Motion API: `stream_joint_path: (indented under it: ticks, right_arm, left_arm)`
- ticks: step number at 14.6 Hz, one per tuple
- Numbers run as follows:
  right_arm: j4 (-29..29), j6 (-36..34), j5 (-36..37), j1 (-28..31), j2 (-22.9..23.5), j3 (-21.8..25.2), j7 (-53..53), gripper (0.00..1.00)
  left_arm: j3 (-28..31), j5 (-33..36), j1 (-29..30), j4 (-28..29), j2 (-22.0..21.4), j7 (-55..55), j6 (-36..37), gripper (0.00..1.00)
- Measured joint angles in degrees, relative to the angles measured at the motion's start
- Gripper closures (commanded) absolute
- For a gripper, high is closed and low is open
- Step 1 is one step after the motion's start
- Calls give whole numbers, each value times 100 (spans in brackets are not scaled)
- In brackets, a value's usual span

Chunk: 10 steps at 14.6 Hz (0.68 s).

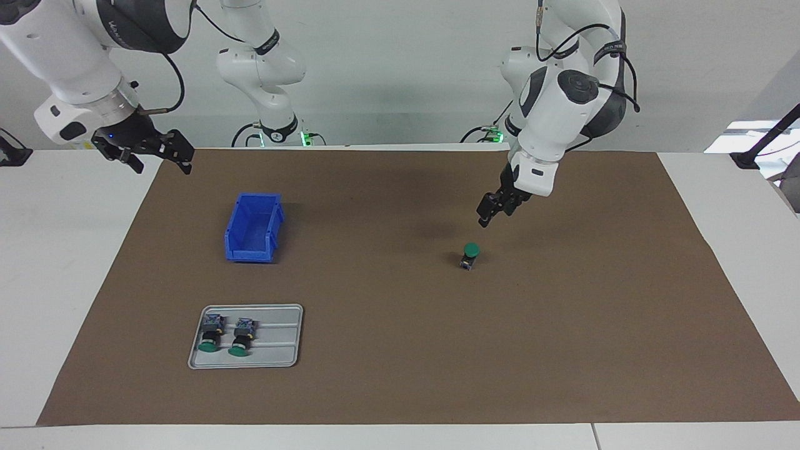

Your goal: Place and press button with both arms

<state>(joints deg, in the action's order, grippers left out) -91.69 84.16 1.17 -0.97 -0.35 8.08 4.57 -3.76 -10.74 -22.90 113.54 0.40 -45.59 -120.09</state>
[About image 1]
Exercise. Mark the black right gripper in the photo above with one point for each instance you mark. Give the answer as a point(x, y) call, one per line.
point(128, 134)

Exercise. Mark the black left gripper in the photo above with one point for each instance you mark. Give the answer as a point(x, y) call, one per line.
point(512, 194)

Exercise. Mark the green push button switch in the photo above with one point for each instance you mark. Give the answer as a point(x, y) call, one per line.
point(471, 251)
point(211, 328)
point(242, 331)

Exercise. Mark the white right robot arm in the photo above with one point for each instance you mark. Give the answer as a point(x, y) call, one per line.
point(62, 56)

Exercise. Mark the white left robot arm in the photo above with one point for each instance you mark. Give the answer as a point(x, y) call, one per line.
point(556, 119)

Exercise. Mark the brown paper table mat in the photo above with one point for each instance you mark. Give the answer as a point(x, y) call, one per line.
point(469, 344)

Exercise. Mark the blue plastic storage bin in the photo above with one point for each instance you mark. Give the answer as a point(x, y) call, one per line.
point(250, 253)

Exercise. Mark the silver metal tray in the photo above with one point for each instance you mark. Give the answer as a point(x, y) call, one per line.
point(275, 350)

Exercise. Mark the grey office chair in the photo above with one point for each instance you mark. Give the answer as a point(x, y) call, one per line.
point(790, 187)

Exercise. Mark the black clamp mount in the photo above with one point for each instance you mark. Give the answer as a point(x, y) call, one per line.
point(12, 153)

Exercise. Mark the black camera stand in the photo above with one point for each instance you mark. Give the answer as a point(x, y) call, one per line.
point(765, 140)

